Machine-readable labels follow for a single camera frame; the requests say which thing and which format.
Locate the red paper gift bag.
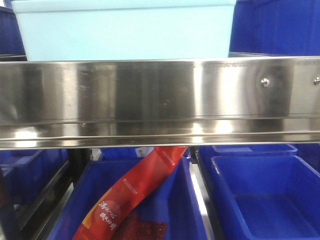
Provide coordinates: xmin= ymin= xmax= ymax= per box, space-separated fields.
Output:
xmin=73 ymin=146 xmax=187 ymax=240

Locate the blue bin lower left front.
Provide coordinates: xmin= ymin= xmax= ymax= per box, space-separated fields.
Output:
xmin=0 ymin=149 xmax=68 ymax=205

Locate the blue bin lower centre rear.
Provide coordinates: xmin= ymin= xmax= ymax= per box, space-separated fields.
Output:
xmin=100 ymin=146 xmax=155 ymax=160

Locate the blue bin upper left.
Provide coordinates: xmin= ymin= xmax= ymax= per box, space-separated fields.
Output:
xmin=0 ymin=6 xmax=25 ymax=55

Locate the blue bin lower centre front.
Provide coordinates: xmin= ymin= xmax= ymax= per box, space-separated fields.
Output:
xmin=48 ymin=158 xmax=207 ymax=240

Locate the stainless steel shelf front rail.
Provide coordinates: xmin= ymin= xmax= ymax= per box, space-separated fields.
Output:
xmin=0 ymin=56 xmax=320 ymax=150

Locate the blue bin lower right rear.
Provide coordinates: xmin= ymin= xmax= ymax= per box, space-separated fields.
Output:
xmin=199 ymin=144 xmax=298 ymax=163

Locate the blue bin lower right front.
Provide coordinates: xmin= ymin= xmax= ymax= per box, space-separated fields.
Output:
xmin=211 ymin=155 xmax=320 ymax=240

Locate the steel lane divider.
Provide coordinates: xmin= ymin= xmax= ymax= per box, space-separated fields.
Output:
xmin=188 ymin=162 xmax=220 ymax=240

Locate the light blue plastic bin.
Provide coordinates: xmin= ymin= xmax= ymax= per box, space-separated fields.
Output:
xmin=12 ymin=0 xmax=236 ymax=61

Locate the blue bin upper right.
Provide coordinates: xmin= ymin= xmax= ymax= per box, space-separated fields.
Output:
xmin=229 ymin=0 xmax=320 ymax=56

